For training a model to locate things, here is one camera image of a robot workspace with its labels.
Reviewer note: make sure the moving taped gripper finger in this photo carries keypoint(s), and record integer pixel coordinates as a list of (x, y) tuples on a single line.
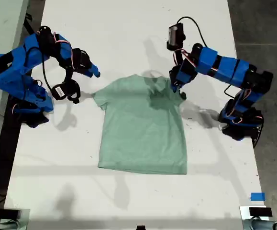
[(94, 73), (173, 86)]

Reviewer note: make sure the fixed taped gripper finger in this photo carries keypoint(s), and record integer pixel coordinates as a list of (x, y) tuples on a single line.
[(179, 86), (94, 67)]

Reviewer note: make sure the pale green T-shirt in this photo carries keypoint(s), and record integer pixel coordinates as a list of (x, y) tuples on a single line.
[(140, 134)]

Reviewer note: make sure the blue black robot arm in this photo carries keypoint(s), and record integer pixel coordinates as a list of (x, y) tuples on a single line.
[(224, 64), (16, 64)]

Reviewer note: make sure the square blue tape piece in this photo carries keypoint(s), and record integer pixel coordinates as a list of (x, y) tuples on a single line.
[(258, 196)]

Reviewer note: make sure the shiny metal plate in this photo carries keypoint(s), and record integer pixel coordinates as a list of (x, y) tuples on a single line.
[(244, 212), (24, 216)]

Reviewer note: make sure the small black block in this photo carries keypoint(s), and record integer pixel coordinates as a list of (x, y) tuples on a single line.
[(141, 227)]

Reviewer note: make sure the small black box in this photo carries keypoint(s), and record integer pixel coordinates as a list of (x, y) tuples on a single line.
[(260, 212), (7, 213)]

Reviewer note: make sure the black camera stalk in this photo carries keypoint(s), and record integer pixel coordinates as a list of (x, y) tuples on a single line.
[(177, 56), (69, 76)]

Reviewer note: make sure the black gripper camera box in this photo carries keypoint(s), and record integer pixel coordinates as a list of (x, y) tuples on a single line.
[(65, 92), (175, 37)]

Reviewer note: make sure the black metal frame strut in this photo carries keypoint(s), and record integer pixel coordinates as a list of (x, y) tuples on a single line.
[(31, 31)]

